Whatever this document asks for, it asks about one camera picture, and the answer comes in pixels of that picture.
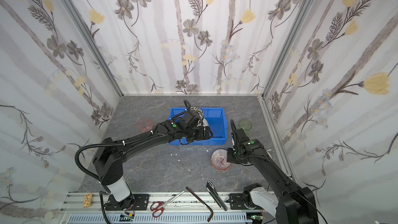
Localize green glass cup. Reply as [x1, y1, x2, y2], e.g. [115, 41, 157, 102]
[238, 119, 252, 133]

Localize red rimmed bowl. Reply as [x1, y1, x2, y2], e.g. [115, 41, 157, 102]
[210, 149, 231, 171]

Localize pink glass cup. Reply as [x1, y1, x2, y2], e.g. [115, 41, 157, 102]
[136, 118, 152, 133]

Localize white watermelon plate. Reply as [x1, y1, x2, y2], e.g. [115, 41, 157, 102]
[199, 118, 210, 130]

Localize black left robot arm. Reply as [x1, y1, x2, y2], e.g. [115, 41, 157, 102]
[75, 110, 213, 203]

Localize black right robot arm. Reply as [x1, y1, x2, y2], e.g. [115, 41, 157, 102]
[227, 123, 323, 224]

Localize blue plastic bin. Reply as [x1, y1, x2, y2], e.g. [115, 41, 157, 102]
[167, 107, 229, 146]

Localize dark bent metal bar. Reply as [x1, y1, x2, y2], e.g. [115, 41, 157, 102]
[186, 187, 214, 223]

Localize small wooden block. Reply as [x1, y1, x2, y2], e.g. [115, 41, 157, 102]
[83, 193, 93, 208]

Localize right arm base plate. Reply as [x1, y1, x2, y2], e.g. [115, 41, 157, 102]
[226, 192, 263, 210]

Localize white slotted cable duct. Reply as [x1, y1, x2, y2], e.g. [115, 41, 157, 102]
[64, 213, 252, 224]

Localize red handled scissors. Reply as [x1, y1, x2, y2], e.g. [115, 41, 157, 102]
[150, 190, 185, 218]

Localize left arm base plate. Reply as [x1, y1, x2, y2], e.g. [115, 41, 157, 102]
[105, 194, 150, 211]

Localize aluminium front rail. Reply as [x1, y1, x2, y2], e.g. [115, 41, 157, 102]
[58, 191, 312, 215]

